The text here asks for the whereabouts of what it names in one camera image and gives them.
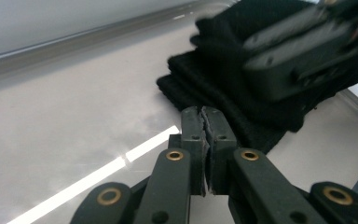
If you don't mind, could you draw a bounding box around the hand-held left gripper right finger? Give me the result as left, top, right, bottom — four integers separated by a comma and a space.
201, 105, 239, 196

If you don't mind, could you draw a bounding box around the translucent grey box lid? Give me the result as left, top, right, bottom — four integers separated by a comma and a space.
0, 0, 358, 224

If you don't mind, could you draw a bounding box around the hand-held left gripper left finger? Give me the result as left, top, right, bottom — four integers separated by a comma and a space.
168, 105, 208, 197

